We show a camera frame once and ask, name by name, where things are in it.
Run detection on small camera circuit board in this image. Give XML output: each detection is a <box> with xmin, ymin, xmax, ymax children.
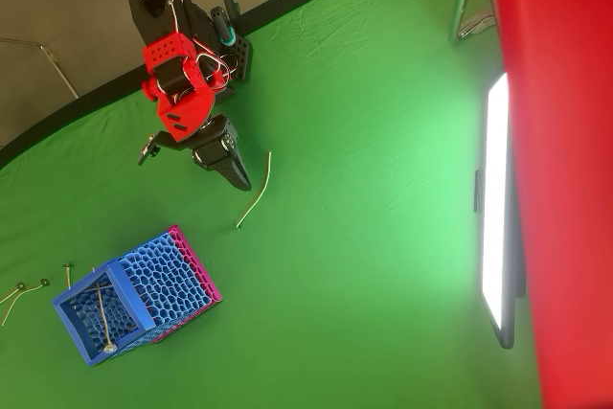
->
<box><xmin>137</xmin><ymin>133</ymin><xmax>162</xmax><ymax>167</ymax></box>

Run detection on grey floor cable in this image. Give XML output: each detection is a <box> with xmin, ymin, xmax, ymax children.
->
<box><xmin>0</xmin><ymin>37</ymin><xmax>80</xmax><ymax>101</ymax></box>

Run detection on black monitor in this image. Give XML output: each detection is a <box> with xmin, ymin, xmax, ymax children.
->
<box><xmin>472</xmin><ymin>72</ymin><xmax>528</xmax><ymax>351</ymax></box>

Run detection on red white servo wires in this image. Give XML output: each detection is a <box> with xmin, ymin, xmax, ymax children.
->
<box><xmin>165</xmin><ymin>0</ymin><xmax>232</xmax><ymax>93</ymax></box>

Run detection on blue and magenta mesh basket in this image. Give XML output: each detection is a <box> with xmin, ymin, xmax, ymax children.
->
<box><xmin>51</xmin><ymin>224</ymin><xmax>224</xmax><ymax>368</ymax></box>

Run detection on red plastic panel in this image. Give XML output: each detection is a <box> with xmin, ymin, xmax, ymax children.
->
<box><xmin>487</xmin><ymin>0</ymin><xmax>613</xmax><ymax>409</ymax></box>

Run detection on black perforated base block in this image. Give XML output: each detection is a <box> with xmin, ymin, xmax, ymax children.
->
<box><xmin>222</xmin><ymin>30</ymin><xmax>255</xmax><ymax>88</ymax></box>

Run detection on black clamp knob blue ring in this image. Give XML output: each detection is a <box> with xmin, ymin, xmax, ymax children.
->
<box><xmin>210</xmin><ymin>0</ymin><xmax>241</xmax><ymax>49</ymax></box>

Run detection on metal nails at left edge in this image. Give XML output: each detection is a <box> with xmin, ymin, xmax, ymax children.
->
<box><xmin>0</xmin><ymin>277</ymin><xmax>51</xmax><ymax>328</ymax></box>

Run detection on green cloth with black border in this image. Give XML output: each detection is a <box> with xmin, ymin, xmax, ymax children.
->
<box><xmin>0</xmin><ymin>0</ymin><xmax>545</xmax><ymax>409</ymax></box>

